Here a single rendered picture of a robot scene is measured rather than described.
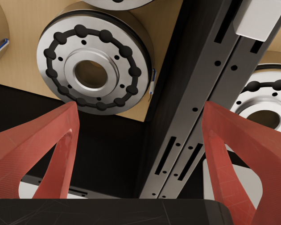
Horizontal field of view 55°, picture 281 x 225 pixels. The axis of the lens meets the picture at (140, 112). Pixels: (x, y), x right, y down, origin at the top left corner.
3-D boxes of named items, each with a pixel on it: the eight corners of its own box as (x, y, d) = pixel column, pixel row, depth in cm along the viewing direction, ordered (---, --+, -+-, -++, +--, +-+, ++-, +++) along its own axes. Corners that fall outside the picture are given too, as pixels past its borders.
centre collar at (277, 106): (266, 143, 26) (268, 148, 26) (222, 126, 26) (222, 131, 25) (304, 109, 23) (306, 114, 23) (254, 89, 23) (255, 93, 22)
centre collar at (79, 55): (117, 98, 26) (115, 103, 25) (66, 88, 26) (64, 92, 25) (122, 53, 22) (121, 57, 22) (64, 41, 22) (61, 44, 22)
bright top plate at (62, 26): (140, 120, 28) (139, 124, 27) (44, 100, 28) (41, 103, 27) (159, 27, 21) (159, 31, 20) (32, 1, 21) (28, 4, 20)
